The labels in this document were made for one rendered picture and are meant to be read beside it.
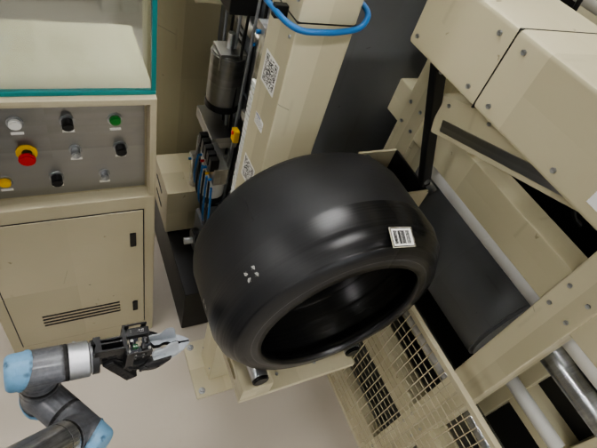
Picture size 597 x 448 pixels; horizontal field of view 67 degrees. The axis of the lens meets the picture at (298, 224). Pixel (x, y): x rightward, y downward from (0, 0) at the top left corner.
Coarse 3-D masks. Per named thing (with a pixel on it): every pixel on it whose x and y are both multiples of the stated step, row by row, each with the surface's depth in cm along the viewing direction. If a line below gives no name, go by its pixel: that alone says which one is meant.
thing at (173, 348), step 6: (174, 342) 100; (180, 342) 105; (186, 342) 105; (156, 348) 102; (162, 348) 100; (168, 348) 101; (174, 348) 102; (180, 348) 104; (156, 354) 100; (162, 354) 101; (168, 354) 102; (174, 354) 102
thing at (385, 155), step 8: (360, 152) 139; (368, 152) 140; (376, 152) 141; (384, 152) 143; (392, 152) 145; (384, 160) 146; (392, 160) 147; (400, 160) 144; (392, 168) 148; (400, 168) 144; (408, 168) 141; (400, 176) 145; (408, 176) 141; (416, 176) 138; (408, 184) 142; (416, 184) 138; (408, 192) 132; (416, 192) 133; (424, 192) 134; (416, 200) 136
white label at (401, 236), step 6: (390, 228) 84; (396, 228) 85; (402, 228) 86; (408, 228) 87; (390, 234) 84; (396, 234) 85; (402, 234) 86; (408, 234) 86; (396, 240) 84; (402, 240) 85; (408, 240) 86; (396, 246) 84; (402, 246) 85; (408, 246) 85; (414, 246) 87
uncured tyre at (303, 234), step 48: (240, 192) 91; (288, 192) 87; (336, 192) 86; (384, 192) 91; (240, 240) 87; (288, 240) 82; (336, 240) 81; (384, 240) 84; (432, 240) 95; (240, 288) 84; (288, 288) 81; (336, 288) 133; (384, 288) 125; (240, 336) 89; (288, 336) 124; (336, 336) 125
